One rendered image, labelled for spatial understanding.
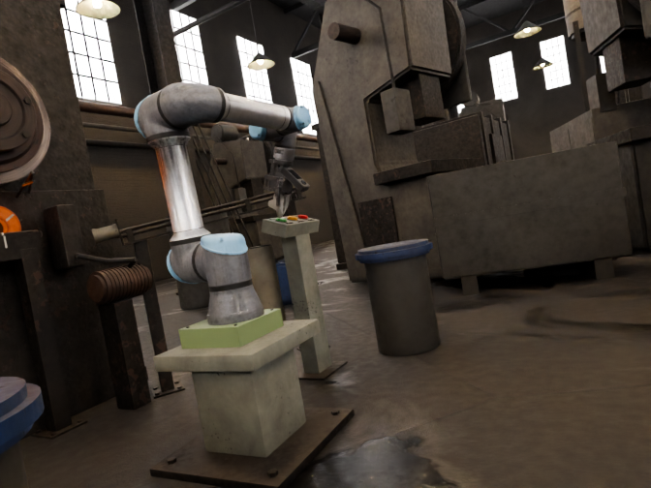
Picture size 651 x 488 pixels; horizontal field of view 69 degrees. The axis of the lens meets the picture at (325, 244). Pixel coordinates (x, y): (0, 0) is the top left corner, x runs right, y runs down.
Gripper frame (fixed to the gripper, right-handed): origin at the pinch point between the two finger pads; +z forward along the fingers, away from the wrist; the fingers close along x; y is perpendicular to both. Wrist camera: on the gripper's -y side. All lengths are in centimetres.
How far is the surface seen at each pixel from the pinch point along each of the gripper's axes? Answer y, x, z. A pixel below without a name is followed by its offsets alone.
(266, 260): 5.1, -1.1, 19.1
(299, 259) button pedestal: -8.5, -2.8, 15.6
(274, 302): -0.6, -1.3, 34.5
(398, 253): -39.1, -23.4, 8.7
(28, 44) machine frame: 110, 30, -50
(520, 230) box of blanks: -67, -144, 6
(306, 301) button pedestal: -13.8, -2.7, 30.6
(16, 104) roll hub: 77, 52, -27
